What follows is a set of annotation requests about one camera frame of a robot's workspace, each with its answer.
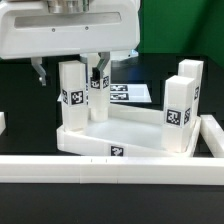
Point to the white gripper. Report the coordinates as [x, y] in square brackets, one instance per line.
[28, 29]

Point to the white desk top tray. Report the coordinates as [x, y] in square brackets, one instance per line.
[128, 132]

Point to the white L-shaped fence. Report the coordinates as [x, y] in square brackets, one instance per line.
[111, 170]

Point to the white marker base plate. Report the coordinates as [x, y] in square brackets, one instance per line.
[134, 93]

